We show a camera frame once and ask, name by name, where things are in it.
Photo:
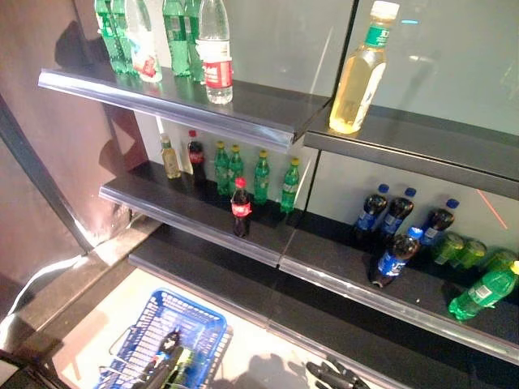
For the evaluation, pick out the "dark robot right hand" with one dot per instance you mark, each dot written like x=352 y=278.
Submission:
x=340 y=381

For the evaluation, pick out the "dark robot left hand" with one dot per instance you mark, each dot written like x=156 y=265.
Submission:
x=152 y=381

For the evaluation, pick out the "blue plastic shopping basket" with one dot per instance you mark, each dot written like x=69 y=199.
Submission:
x=194 y=306

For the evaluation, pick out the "black glossy floor plinth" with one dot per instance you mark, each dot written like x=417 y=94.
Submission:
x=101 y=279

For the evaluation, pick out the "dark metal shelf board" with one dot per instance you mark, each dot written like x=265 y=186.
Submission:
x=332 y=259
x=263 y=109
x=162 y=194
x=425 y=150

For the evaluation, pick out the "black framed floor stand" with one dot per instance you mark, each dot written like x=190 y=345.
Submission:
x=16 y=373

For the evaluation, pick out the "Coca-Cola bottle red cap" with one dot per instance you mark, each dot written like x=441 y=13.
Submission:
x=197 y=162
x=241 y=210

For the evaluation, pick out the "small yellow tea bottle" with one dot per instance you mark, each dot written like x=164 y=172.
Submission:
x=171 y=162

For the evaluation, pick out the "large yellow tea bottle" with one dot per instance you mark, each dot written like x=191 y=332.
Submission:
x=357 y=93

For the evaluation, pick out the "clear water bottle red label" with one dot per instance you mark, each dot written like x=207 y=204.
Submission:
x=217 y=73
x=146 y=61

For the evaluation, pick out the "dark metal partition post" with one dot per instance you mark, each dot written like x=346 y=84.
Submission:
x=42 y=174

